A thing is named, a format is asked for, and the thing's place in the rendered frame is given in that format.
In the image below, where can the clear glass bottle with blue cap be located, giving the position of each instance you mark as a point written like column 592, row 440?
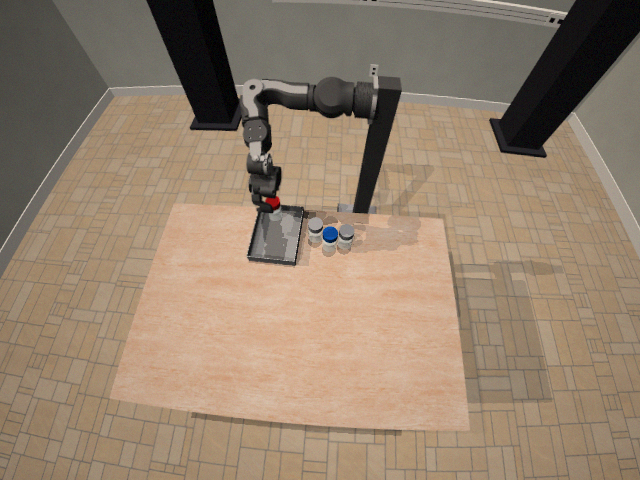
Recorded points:
column 329, row 239

